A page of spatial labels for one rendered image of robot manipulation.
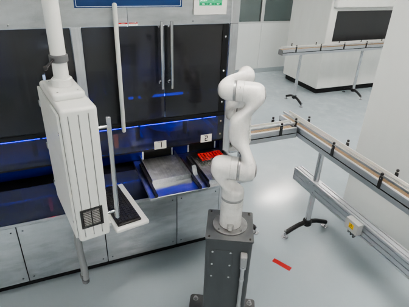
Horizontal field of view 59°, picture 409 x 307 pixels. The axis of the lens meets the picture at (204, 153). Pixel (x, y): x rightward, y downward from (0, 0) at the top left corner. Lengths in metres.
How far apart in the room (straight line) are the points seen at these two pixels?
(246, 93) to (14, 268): 2.01
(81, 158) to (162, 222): 1.22
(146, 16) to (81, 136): 0.84
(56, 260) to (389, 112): 2.78
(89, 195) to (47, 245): 0.93
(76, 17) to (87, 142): 0.72
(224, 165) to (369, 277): 1.84
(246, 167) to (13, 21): 1.38
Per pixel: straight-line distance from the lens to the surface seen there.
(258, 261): 3.12
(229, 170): 1.80
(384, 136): 3.35
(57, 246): 2.82
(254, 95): 1.70
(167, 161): 2.59
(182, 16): 2.30
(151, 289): 2.88
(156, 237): 2.96
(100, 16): 2.19
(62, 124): 1.74
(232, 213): 1.94
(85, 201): 1.95
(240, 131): 1.74
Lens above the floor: 2.16
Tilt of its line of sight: 28 degrees down
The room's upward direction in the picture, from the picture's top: 2 degrees clockwise
